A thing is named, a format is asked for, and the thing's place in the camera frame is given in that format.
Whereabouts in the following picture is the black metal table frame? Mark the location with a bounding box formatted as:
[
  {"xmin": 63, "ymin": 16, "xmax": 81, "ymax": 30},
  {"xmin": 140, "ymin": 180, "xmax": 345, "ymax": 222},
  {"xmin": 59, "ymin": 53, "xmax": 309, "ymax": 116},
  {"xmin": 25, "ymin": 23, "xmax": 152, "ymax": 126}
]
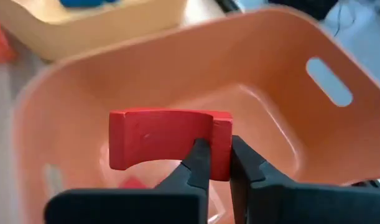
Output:
[{"xmin": 213, "ymin": 0, "xmax": 242, "ymax": 15}]

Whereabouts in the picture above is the red arch block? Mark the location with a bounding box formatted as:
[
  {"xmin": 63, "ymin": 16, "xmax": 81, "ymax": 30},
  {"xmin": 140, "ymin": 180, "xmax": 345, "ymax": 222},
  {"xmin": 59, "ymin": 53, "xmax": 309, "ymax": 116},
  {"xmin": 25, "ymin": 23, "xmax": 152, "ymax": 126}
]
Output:
[{"xmin": 108, "ymin": 108, "xmax": 233, "ymax": 182}]

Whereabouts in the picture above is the blue brick block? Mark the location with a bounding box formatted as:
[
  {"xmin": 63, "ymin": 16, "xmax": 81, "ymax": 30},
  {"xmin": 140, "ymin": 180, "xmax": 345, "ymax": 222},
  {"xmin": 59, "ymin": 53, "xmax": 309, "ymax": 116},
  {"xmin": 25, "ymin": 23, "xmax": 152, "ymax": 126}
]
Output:
[{"xmin": 58, "ymin": 0, "xmax": 116, "ymax": 9}]

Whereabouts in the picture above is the yellow plastic bin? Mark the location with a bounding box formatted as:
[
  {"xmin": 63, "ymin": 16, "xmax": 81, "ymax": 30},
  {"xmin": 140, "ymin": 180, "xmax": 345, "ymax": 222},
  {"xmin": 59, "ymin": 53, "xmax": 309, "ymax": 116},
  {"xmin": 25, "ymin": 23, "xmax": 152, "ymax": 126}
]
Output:
[{"xmin": 0, "ymin": 0, "xmax": 187, "ymax": 62}]

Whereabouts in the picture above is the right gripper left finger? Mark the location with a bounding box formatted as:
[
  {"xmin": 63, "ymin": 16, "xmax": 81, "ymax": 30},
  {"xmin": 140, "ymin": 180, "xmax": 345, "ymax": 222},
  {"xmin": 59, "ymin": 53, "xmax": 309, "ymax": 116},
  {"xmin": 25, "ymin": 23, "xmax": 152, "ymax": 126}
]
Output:
[{"xmin": 44, "ymin": 138, "xmax": 211, "ymax": 224}]

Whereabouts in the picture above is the red brick block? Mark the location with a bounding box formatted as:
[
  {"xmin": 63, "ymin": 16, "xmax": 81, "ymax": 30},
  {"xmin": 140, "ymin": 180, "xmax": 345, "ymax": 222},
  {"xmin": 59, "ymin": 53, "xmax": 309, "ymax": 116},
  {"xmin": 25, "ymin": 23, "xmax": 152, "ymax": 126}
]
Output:
[{"xmin": 119, "ymin": 177, "xmax": 149, "ymax": 190}]

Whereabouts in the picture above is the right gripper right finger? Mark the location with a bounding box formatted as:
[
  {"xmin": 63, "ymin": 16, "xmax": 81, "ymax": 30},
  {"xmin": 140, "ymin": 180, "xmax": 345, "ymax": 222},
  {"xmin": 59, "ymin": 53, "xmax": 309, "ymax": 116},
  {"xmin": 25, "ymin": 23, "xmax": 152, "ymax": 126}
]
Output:
[{"xmin": 229, "ymin": 135, "xmax": 380, "ymax": 224}]

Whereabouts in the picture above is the tall orange plastic bin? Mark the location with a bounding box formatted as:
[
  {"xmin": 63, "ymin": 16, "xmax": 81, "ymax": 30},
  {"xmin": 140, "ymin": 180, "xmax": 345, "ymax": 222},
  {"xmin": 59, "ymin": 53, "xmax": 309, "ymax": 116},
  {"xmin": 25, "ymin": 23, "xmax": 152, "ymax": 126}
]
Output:
[{"xmin": 12, "ymin": 6, "xmax": 380, "ymax": 224}]

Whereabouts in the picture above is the orange eight-stud block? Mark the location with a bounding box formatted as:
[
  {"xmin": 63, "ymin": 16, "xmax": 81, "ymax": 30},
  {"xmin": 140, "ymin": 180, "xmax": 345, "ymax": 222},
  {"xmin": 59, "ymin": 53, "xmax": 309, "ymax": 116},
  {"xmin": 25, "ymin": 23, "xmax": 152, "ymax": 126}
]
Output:
[{"xmin": 0, "ymin": 20, "xmax": 18, "ymax": 65}]

